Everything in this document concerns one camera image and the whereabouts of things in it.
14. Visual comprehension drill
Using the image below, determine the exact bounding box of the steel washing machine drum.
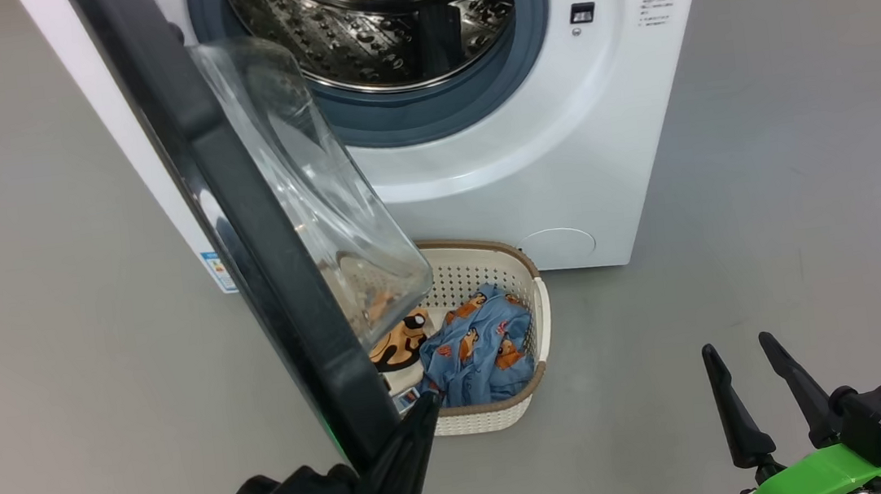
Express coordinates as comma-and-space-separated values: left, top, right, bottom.
225, 0, 526, 110

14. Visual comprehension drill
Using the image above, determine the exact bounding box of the round white filter cover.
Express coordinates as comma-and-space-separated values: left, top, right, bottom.
517, 223, 598, 273

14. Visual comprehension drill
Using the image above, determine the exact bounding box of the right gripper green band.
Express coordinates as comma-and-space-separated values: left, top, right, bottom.
700, 319, 881, 494

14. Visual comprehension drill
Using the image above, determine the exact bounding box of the black round glass washer door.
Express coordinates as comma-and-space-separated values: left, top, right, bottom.
67, 0, 454, 494

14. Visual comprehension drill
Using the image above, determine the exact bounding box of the cream perforated laundry basket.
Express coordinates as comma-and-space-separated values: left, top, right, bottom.
359, 228, 564, 445

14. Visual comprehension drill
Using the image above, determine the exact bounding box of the blue garment with orange prints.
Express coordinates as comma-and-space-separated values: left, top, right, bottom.
409, 278, 543, 412

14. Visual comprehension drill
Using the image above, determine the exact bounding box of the white front-load washing machine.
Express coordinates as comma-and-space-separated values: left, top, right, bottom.
17, 0, 745, 326

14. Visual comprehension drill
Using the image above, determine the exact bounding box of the grey rubber door gasket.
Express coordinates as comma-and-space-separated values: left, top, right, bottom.
186, 0, 565, 168

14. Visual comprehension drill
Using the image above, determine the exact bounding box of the blue energy label sticker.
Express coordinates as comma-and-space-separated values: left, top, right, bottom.
199, 248, 239, 297

